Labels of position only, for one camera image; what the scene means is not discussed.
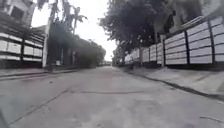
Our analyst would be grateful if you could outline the tall trees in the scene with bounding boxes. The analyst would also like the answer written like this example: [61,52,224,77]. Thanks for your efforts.
[36,0,88,66]

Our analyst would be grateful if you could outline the white panel fence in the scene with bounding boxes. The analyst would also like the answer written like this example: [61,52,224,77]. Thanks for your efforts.
[0,31,46,64]
[123,15,224,67]

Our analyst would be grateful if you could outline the grey concrete sidewalk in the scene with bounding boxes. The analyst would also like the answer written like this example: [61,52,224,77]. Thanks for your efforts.
[0,67,81,80]
[114,65,224,101]

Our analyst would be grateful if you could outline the dark hedge row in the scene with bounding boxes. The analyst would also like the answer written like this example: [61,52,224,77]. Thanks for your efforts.
[49,23,107,69]

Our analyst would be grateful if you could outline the grey concrete road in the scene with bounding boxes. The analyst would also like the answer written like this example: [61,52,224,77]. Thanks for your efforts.
[0,65,224,128]

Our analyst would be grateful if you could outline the building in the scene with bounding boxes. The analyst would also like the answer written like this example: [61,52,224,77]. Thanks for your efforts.
[0,0,37,33]

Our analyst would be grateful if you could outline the large dark tree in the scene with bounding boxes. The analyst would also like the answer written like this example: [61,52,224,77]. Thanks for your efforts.
[98,0,174,64]

